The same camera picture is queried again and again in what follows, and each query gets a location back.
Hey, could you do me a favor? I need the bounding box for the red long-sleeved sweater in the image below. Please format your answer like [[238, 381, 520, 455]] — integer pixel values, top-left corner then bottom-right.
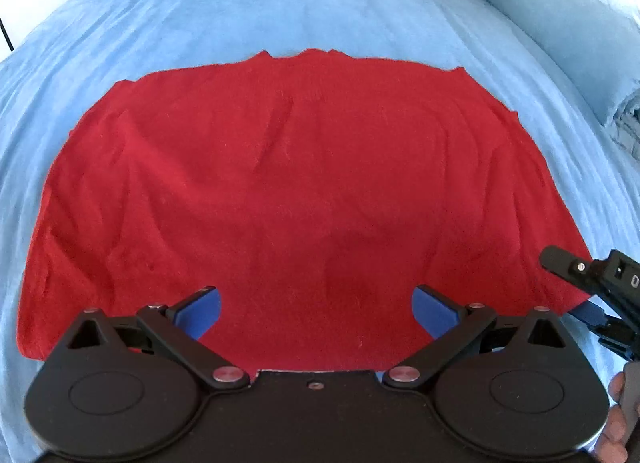
[[15, 48, 594, 375]]

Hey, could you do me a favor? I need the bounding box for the blue rolled duvet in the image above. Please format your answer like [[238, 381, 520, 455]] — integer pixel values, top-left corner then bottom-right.
[[395, 0, 640, 160]]

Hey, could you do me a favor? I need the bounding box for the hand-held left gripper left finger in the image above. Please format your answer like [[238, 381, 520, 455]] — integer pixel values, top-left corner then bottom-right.
[[66, 286, 251, 392]]

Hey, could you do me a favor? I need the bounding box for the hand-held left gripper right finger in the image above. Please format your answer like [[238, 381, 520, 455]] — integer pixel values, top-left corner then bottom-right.
[[382, 285, 572, 391]]

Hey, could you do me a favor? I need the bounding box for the person's right hand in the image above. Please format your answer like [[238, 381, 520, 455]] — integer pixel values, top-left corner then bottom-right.
[[592, 372, 630, 463]]

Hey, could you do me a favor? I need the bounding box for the blue bed sheet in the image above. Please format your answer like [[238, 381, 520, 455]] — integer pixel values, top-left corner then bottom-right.
[[0, 0, 640, 463]]

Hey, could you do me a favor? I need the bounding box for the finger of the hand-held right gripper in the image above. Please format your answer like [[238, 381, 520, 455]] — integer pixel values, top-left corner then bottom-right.
[[539, 245, 597, 293], [567, 300, 617, 330]]

